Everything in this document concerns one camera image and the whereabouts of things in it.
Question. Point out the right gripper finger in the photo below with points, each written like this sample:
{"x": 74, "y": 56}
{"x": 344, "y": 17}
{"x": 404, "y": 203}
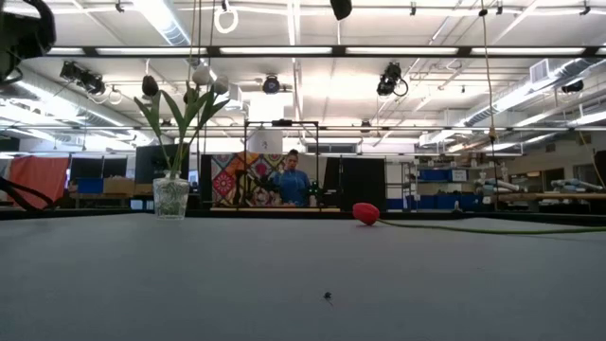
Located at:
{"x": 341, "y": 7}

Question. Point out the white artificial tulip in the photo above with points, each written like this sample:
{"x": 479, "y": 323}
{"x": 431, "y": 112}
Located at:
{"x": 220, "y": 85}
{"x": 202, "y": 76}

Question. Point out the red artificial tulip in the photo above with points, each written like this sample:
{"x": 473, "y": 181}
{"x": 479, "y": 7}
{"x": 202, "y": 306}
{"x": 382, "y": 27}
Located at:
{"x": 365, "y": 213}

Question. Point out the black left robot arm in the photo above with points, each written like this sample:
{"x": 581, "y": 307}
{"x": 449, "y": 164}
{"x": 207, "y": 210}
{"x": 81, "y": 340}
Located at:
{"x": 8, "y": 66}

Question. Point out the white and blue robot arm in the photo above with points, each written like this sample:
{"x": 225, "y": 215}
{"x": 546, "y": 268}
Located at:
{"x": 575, "y": 184}

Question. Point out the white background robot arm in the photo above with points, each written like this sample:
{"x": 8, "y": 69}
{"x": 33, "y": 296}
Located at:
{"x": 502, "y": 185}

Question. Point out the clear glass vase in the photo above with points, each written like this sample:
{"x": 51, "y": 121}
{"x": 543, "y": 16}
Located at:
{"x": 170, "y": 199}

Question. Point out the black ceiling spotlight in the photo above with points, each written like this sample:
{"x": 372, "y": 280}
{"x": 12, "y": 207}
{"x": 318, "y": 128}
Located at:
{"x": 90, "y": 83}
{"x": 271, "y": 85}
{"x": 389, "y": 78}

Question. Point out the orange cloth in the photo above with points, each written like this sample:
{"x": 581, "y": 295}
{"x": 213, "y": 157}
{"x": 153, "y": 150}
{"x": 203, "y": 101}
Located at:
{"x": 38, "y": 177}

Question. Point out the dark background screens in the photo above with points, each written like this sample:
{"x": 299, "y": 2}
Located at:
{"x": 87, "y": 168}

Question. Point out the white hanging sign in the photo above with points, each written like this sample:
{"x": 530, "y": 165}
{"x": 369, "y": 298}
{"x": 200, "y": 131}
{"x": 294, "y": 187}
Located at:
{"x": 265, "y": 142}

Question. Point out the blue storage bin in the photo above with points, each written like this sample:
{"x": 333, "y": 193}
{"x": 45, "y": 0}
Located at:
{"x": 90, "y": 185}

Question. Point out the black panel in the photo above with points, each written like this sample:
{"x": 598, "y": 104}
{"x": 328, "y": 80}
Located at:
{"x": 355, "y": 184}

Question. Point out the large black monitor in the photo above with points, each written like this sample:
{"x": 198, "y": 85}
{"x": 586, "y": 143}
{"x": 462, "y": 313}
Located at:
{"x": 144, "y": 166}

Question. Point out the cardboard box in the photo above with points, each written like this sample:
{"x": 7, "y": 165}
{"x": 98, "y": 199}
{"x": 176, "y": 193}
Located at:
{"x": 118, "y": 185}

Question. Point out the background robot with green lights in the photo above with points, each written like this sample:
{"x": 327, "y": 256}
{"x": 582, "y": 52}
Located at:
{"x": 316, "y": 190}

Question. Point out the person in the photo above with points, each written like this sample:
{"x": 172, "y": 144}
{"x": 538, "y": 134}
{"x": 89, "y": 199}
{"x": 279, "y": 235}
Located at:
{"x": 293, "y": 187}

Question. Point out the blue shelf bins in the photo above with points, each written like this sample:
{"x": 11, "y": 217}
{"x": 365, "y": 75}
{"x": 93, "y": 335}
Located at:
{"x": 435, "y": 175}

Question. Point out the colourful patchwork quilt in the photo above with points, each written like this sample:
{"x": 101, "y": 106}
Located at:
{"x": 227, "y": 182}

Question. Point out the white air vent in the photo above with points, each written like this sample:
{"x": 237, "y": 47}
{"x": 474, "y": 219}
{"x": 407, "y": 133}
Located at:
{"x": 540, "y": 71}

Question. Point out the row of blue bins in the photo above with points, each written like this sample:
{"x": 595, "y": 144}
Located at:
{"x": 440, "y": 202}

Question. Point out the small black ceiling fixture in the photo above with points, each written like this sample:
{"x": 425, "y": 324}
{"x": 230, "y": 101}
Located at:
{"x": 573, "y": 86}

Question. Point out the blue table mat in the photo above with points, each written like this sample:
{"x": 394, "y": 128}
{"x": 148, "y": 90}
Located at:
{"x": 303, "y": 284}

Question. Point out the wooden background table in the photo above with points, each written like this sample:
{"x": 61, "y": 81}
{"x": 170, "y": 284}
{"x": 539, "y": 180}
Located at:
{"x": 568, "y": 195}

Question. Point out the frame bar with light strips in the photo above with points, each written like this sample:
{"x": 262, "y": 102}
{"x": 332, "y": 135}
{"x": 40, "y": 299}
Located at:
{"x": 338, "y": 50}

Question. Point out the black metal stand frame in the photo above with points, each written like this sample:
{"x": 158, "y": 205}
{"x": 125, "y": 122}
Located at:
{"x": 281, "y": 122}

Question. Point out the thin black frame bar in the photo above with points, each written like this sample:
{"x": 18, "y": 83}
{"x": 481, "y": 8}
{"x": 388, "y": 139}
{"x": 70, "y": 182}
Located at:
{"x": 426, "y": 128}

